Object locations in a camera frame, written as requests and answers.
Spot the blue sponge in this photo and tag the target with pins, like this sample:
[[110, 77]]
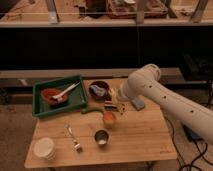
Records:
[[138, 104]]

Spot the striped rectangular block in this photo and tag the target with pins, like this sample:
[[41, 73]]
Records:
[[109, 105]]

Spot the white round lid container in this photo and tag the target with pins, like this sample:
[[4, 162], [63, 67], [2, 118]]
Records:
[[44, 148]]

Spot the wooden table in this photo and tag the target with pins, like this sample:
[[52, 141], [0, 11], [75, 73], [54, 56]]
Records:
[[77, 139]]

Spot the grey cloth in bowl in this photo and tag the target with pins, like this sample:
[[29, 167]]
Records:
[[98, 90]]

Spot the black power adapter box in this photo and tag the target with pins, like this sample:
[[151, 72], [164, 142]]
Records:
[[191, 136]]

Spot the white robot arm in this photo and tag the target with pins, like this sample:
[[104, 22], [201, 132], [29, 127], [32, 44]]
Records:
[[145, 81]]

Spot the green plastic tray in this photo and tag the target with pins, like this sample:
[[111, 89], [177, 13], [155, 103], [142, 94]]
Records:
[[77, 97]]

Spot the white plastic spoon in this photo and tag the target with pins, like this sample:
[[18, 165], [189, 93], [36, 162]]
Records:
[[60, 95]]

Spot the small metal cup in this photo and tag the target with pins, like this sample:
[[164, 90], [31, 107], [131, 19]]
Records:
[[101, 137]]

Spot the orange bowl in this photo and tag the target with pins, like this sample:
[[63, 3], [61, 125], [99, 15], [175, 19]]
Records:
[[48, 95]]

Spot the small metal utensil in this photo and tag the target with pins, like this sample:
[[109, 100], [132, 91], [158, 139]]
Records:
[[77, 145]]

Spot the dark brown bowl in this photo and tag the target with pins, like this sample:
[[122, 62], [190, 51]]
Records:
[[101, 84]]

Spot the green cucumber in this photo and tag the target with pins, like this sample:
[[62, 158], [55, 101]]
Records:
[[92, 109]]

